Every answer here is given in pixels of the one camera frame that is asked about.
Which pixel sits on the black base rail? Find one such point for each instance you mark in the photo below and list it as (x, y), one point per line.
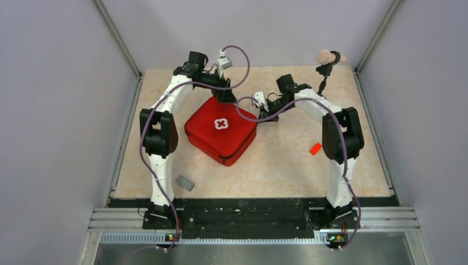
(251, 219)

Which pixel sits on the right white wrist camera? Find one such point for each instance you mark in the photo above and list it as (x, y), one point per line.
(260, 101)

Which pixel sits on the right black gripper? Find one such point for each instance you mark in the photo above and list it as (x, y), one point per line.
(264, 114)

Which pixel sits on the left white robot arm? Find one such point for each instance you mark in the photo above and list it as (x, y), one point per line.
(159, 137)

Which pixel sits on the red black medicine kit bag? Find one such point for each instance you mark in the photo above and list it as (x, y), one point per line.
(218, 130)

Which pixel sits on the grey blue pill blister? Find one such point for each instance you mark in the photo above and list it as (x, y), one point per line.
(186, 183)

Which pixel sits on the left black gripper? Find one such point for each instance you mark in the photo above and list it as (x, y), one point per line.
(224, 96)

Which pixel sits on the orange red block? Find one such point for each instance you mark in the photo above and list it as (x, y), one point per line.
(315, 149)

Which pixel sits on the black microphone stand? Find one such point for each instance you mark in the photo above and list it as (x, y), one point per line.
(327, 60)

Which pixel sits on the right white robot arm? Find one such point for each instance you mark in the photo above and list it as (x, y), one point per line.
(342, 137)

